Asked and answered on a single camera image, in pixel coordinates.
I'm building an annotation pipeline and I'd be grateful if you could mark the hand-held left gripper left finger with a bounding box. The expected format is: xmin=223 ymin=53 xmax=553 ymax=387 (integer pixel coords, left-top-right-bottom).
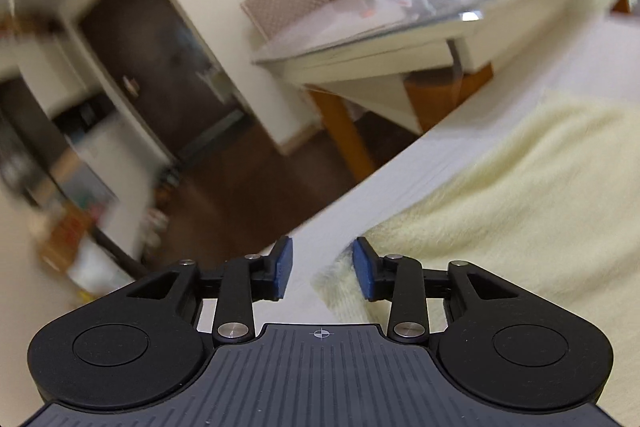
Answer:
xmin=125 ymin=236 xmax=294 ymax=344

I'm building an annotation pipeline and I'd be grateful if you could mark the dark brown door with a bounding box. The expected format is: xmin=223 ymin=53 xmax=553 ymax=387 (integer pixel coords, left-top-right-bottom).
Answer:
xmin=77 ymin=0 xmax=252 ymax=158

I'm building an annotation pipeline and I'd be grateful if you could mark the white cabinet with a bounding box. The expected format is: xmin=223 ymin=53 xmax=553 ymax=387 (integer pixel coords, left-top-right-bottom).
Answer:
xmin=52 ymin=94 xmax=168 ymax=233

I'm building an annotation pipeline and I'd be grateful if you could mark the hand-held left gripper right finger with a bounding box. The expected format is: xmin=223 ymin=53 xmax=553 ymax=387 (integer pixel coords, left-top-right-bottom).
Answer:
xmin=352 ymin=237 xmax=518 ymax=344

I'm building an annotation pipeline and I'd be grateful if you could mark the glass-top dining table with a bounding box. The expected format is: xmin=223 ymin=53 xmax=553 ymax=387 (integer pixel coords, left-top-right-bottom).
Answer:
xmin=250 ymin=0 xmax=633 ymax=185

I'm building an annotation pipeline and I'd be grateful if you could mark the pale yellow towel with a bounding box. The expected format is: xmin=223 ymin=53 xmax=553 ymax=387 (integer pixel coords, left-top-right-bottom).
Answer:
xmin=312 ymin=92 xmax=640 ymax=427

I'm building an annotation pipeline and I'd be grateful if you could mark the red-print cardboard box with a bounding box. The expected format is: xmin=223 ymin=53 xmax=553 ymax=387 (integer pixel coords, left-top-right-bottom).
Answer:
xmin=37 ymin=204 xmax=98 ymax=270

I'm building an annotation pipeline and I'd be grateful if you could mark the patterned beige chair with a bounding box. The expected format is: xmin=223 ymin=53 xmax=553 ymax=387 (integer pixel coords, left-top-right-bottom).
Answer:
xmin=240 ymin=0 xmax=329 ymax=42

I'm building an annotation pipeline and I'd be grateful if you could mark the white plastic bucket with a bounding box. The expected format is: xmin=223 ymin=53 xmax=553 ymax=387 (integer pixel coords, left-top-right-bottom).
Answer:
xmin=66 ymin=236 xmax=135 ymax=297

